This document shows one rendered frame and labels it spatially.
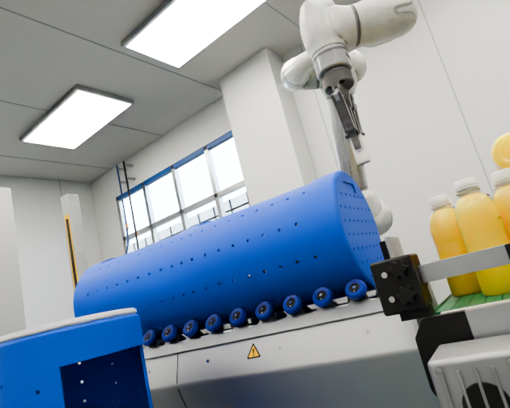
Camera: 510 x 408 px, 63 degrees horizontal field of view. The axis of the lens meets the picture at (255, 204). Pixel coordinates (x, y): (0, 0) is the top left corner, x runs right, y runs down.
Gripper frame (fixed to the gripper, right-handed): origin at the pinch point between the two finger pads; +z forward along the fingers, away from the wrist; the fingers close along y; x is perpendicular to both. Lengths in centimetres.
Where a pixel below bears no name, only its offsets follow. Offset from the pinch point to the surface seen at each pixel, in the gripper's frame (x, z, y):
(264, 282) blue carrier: 26.3, 24.6, -13.1
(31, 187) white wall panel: 502, -199, 241
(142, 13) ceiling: 161, -213, 132
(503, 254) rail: -20.7, 30.4, -21.4
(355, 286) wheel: 6.5, 30.1, -11.6
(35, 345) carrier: 52, 26, -51
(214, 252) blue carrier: 37.0, 14.5, -14.6
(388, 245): -0.9, 23.6, -5.7
